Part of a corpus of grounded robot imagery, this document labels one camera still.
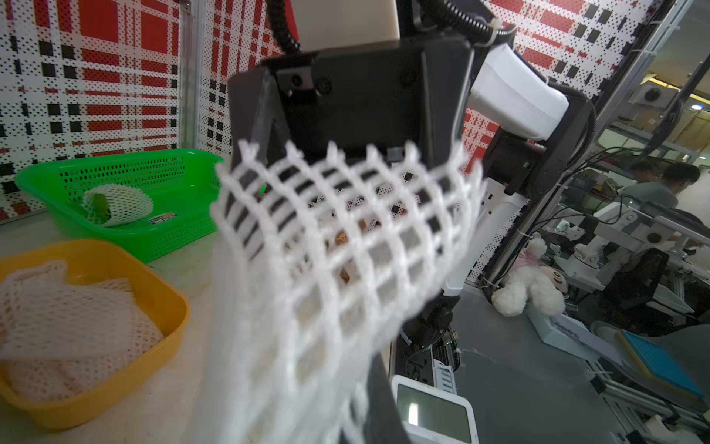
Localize yellow tray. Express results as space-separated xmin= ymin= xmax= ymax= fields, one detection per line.
xmin=1 ymin=240 xmax=190 ymax=429

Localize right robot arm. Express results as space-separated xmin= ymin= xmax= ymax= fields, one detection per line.
xmin=227 ymin=1 xmax=596 ymax=200

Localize plush toy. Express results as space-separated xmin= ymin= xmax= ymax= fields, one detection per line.
xmin=491 ymin=266 xmax=568 ymax=317

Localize empty green basket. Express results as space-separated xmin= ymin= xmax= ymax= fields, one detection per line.
xmin=16 ymin=149 xmax=223 ymax=263

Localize white timer device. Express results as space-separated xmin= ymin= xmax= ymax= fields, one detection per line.
xmin=390 ymin=375 xmax=479 ymax=444

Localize green custard apple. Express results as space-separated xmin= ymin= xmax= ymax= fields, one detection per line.
xmin=84 ymin=194 xmax=112 ymax=225

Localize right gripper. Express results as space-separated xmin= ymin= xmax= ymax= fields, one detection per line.
xmin=227 ymin=33 xmax=474 ymax=168

